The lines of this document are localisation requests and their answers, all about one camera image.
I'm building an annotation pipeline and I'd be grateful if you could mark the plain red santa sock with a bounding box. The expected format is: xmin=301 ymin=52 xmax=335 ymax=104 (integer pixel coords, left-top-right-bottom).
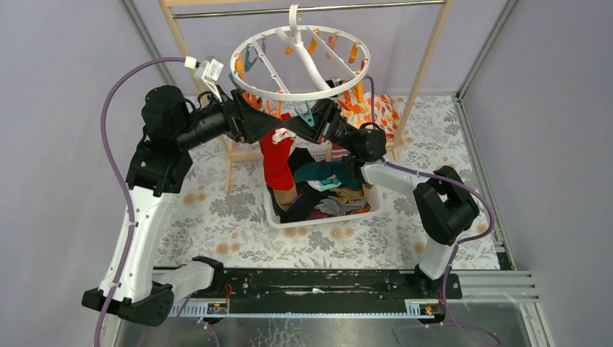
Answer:
xmin=259 ymin=127 xmax=296 ymax=191

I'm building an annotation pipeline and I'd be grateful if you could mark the wooden clothes rack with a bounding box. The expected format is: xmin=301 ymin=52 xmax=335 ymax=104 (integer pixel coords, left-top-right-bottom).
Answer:
xmin=158 ymin=0 xmax=455 ymax=194

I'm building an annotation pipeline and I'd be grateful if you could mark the metal rack rod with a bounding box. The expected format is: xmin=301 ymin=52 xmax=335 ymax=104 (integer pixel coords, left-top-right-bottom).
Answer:
xmin=171 ymin=1 xmax=447 ymax=20

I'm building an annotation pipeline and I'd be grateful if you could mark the orange floral cloth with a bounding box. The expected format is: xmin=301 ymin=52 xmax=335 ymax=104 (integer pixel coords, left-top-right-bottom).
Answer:
xmin=352 ymin=92 xmax=400 ymax=141

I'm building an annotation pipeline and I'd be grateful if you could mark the grey sock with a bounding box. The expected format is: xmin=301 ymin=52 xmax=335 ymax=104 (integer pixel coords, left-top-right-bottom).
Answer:
xmin=315 ymin=198 xmax=366 ymax=216

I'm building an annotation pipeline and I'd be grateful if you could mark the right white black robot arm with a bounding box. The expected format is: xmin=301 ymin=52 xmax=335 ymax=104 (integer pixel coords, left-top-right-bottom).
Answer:
xmin=281 ymin=99 xmax=479 ymax=298

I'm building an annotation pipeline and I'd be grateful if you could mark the dark green sock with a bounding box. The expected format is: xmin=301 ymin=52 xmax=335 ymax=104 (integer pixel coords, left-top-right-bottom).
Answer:
xmin=293 ymin=161 xmax=362 ymax=190

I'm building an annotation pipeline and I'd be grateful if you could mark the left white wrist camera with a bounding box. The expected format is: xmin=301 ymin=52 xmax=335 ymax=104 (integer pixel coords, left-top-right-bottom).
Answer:
xmin=184 ymin=56 xmax=224 ymax=101

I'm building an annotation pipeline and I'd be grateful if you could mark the black sock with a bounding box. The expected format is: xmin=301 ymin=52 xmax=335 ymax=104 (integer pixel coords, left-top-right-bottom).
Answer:
xmin=287 ymin=147 xmax=315 ymax=173

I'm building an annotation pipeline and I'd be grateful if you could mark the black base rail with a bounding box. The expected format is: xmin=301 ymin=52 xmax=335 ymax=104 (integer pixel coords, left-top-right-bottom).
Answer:
xmin=192 ymin=268 xmax=463 ymax=319

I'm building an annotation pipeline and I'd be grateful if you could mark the white round clip hanger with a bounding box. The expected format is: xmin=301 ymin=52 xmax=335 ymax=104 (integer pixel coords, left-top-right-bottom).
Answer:
xmin=229 ymin=4 xmax=371 ymax=112

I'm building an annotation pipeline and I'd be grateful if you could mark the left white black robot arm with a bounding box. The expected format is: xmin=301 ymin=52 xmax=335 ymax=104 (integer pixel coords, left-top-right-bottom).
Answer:
xmin=82 ymin=85 xmax=302 ymax=327

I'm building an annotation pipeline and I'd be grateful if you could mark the white laundry basket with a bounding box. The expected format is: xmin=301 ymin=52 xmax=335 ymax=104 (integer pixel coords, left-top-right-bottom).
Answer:
xmin=261 ymin=143 xmax=384 ymax=229

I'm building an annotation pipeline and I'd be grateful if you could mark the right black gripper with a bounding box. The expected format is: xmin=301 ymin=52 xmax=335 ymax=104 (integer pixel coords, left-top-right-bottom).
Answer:
xmin=280 ymin=99 xmax=357 ymax=154

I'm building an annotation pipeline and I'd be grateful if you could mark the tan brown sock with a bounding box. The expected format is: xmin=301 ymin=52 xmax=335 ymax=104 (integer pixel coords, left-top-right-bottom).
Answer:
xmin=273 ymin=186 xmax=298 ymax=211

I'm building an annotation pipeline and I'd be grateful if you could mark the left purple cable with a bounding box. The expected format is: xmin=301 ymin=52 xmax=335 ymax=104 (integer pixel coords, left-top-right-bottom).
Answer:
xmin=93 ymin=57 xmax=188 ymax=347

